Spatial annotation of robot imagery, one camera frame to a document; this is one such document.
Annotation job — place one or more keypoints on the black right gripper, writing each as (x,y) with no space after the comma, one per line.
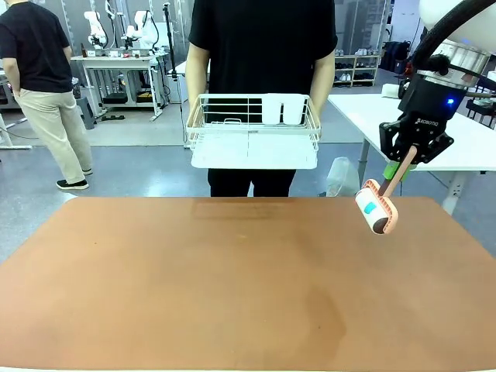
(430,112)

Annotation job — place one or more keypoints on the person right hand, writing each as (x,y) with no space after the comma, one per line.
(193,116)

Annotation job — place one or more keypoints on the background person in black shirt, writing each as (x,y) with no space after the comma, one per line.
(35,58)

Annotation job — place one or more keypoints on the person right forearm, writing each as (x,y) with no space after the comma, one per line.
(195,81)

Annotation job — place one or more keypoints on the white cloth roll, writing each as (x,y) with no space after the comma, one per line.
(391,91)

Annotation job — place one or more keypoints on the white plastic cutlery holder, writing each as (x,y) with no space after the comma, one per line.
(273,110)

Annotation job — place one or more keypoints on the small white background robot arm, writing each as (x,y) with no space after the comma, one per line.
(141,31)
(95,29)

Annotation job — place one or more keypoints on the wooden shoe rack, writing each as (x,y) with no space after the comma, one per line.
(356,71)

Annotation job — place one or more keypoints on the person left hand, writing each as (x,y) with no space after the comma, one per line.
(315,113)

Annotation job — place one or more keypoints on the person torso in black shirt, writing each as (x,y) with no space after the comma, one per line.
(263,46)

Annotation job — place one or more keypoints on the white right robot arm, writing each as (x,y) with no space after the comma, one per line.
(457,58)

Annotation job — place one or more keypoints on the white side table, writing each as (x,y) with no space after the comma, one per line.
(465,155)

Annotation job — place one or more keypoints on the clear plastic bag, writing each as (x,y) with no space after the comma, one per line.
(341,178)

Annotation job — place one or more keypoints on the black tripod pole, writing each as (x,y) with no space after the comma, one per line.
(169,42)

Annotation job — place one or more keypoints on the person left forearm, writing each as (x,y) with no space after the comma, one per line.
(323,85)

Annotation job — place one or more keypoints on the white background workbench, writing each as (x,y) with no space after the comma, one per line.
(116,60)

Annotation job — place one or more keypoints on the pink lint roller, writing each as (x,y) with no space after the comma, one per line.
(377,209)

